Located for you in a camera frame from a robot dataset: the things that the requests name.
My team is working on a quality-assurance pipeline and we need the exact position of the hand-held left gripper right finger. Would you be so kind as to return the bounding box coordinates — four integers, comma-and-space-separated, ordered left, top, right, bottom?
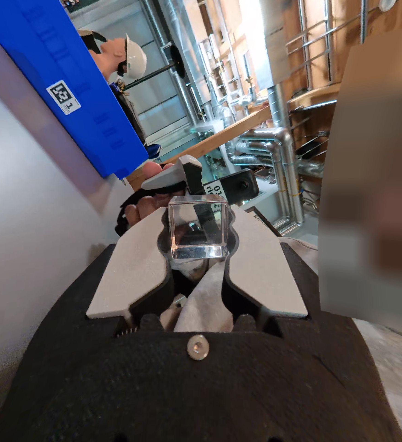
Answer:
222, 205, 309, 319

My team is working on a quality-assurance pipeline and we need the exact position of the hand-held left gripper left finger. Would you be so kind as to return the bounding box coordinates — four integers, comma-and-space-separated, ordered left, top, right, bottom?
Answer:
86, 207, 175, 319

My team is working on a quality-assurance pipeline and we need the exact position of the clear acrylic cube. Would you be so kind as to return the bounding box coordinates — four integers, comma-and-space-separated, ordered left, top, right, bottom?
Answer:
167, 194, 230, 260

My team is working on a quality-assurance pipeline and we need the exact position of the person's right hand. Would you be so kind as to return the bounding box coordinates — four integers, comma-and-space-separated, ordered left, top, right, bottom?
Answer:
124, 161, 175, 229

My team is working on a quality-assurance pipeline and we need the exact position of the silver pipe bundle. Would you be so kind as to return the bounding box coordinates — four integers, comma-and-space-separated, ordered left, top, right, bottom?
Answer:
230, 126, 314, 237

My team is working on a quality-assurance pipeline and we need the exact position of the blue jacket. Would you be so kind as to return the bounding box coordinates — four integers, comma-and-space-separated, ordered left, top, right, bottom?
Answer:
145, 142, 163, 163

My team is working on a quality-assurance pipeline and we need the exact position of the black pole with round disc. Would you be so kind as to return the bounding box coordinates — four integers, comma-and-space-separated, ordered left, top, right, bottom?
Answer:
126, 44, 186, 89

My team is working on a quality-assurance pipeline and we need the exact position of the person's grey sweatshirt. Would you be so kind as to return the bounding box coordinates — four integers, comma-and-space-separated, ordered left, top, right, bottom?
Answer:
280, 236, 402, 442

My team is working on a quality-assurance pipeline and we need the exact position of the mannequin head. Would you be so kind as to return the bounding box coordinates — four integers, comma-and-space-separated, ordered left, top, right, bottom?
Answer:
78, 29, 130, 75

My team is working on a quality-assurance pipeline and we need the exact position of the blue plastic bin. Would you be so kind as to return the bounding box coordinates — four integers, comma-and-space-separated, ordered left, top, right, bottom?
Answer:
0, 0, 150, 179

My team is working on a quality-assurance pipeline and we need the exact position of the wooden support post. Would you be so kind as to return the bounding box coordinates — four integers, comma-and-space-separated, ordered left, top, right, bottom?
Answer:
125, 105, 273, 191

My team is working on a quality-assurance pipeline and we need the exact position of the large silver ventilation duct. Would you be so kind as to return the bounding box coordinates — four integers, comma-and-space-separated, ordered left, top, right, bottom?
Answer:
140, 0, 210, 121

